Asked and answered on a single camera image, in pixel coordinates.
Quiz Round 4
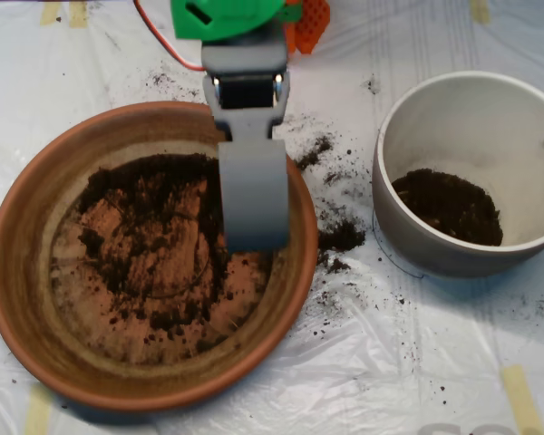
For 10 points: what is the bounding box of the dark potting soil heap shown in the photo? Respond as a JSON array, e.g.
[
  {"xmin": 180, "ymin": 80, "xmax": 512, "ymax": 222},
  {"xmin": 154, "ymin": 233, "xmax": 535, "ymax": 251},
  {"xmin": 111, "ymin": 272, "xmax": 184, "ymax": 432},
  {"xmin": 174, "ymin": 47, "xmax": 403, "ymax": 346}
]
[
  {"xmin": 74, "ymin": 152, "xmax": 273, "ymax": 331},
  {"xmin": 391, "ymin": 169, "xmax": 504, "ymax": 247}
]

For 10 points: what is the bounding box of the spilled dark soil clump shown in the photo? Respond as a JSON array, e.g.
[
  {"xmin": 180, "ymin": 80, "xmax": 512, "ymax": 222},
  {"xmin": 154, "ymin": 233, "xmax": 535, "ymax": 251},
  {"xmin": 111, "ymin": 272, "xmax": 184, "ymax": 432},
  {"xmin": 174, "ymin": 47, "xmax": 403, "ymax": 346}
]
[
  {"xmin": 294, "ymin": 133, "xmax": 335, "ymax": 172},
  {"xmin": 319, "ymin": 220, "xmax": 367, "ymax": 253}
]

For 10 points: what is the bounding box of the white ceramic pot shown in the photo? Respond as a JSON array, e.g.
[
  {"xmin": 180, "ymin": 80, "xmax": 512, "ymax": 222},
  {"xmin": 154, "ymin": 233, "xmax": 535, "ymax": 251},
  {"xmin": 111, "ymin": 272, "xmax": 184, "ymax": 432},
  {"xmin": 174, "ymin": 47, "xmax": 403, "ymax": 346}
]
[{"xmin": 372, "ymin": 71, "xmax": 544, "ymax": 279}]

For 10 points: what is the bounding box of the terracotta clay bowl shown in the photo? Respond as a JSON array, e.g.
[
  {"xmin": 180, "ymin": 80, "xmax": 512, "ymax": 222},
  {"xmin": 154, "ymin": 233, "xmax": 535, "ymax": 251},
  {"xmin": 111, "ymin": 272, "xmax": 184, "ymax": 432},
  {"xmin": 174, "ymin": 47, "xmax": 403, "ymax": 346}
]
[{"xmin": 0, "ymin": 100, "xmax": 321, "ymax": 413}]

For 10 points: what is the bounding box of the beige masking tape strip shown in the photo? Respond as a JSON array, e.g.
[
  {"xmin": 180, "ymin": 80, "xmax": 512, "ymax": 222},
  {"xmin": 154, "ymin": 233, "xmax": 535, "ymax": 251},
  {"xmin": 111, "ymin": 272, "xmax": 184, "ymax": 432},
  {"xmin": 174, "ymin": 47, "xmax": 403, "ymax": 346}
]
[
  {"xmin": 39, "ymin": 2, "xmax": 61, "ymax": 26},
  {"xmin": 24, "ymin": 383, "xmax": 53, "ymax": 435},
  {"xmin": 69, "ymin": 1, "xmax": 89, "ymax": 29},
  {"xmin": 469, "ymin": 0, "xmax": 491, "ymax": 24},
  {"xmin": 501, "ymin": 365, "xmax": 544, "ymax": 435}
]

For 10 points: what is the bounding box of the clear plastic cover sheet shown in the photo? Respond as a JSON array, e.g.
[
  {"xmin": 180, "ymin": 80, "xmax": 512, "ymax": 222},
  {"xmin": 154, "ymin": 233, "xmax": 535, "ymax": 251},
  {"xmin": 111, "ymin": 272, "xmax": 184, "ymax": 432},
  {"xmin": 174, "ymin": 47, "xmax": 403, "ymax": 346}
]
[{"xmin": 0, "ymin": 0, "xmax": 544, "ymax": 435}]

